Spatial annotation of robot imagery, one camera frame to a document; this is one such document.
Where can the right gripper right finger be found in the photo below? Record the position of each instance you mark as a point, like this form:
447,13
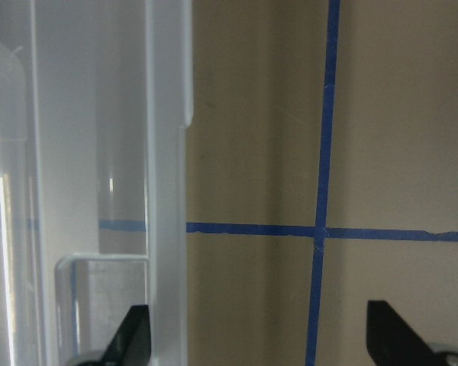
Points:
391,341

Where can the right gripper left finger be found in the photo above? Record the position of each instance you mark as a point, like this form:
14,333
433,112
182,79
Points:
131,344

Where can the clear plastic storage box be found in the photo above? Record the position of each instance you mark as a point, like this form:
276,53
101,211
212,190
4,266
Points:
95,100

